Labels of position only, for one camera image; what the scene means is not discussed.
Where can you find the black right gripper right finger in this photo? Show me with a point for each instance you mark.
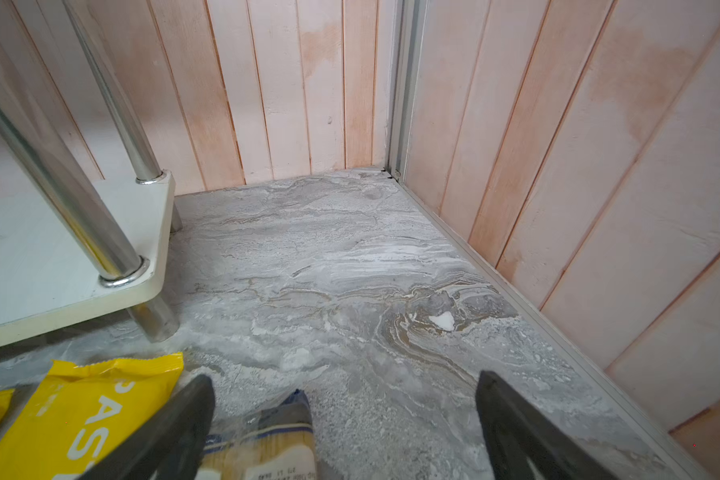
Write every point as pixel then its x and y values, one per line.
pixel 522 443

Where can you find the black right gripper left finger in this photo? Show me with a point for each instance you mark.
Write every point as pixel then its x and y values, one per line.
pixel 170 444

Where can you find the white two-tier shelf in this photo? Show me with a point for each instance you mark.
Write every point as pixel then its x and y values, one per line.
pixel 83 232

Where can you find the clear blue spaghetti bag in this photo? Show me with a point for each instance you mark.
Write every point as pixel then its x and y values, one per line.
pixel 277 442

